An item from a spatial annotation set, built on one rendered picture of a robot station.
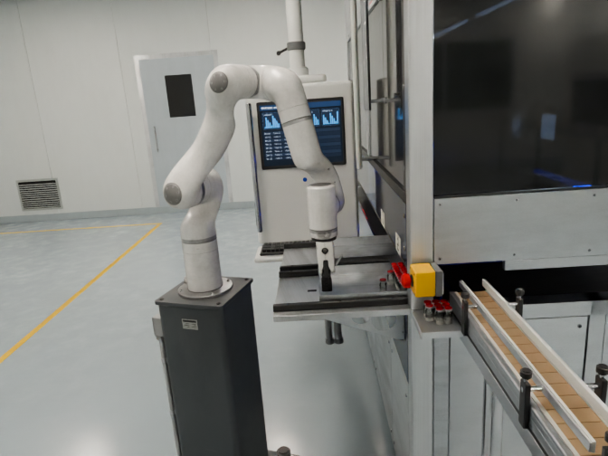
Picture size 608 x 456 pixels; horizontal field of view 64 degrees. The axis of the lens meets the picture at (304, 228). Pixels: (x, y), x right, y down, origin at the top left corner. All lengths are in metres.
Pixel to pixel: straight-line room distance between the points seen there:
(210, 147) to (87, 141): 6.04
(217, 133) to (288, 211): 0.93
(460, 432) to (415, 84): 1.05
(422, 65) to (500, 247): 0.54
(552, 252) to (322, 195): 0.66
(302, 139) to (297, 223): 1.03
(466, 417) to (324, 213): 0.76
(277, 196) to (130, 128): 5.11
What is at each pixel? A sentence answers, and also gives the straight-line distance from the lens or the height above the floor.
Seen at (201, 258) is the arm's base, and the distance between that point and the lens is 1.68.
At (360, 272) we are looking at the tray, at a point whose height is 0.88.
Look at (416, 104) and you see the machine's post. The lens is 1.33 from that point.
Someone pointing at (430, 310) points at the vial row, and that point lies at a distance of 1.39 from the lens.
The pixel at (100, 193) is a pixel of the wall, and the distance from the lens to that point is 7.61.
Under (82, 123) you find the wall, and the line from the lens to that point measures 7.55.
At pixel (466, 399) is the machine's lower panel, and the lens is 1.65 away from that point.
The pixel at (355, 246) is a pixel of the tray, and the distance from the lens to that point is 2.04.
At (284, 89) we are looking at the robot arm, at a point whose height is 1.52.
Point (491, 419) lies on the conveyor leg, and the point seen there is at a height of 0.67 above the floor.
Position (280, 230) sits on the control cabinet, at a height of 0.87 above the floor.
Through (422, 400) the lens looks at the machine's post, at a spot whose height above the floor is 0.58.
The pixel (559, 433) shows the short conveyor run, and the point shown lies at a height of 0.93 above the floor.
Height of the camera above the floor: 1.50
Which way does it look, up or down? 15 degrees down
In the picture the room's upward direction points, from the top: 4 degrees counter-clockwise
